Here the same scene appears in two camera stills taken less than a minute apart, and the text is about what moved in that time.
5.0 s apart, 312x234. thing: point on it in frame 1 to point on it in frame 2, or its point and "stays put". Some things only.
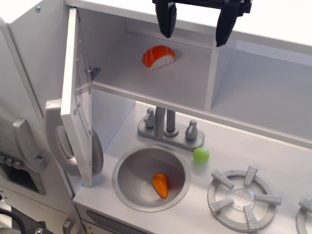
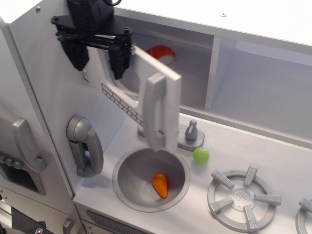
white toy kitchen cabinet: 107,126 stays put
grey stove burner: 241,200 stays put
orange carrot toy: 160,183 stays put
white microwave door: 76,101 to 159,112
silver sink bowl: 133,171 stays put
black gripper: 166,11 to 94,20
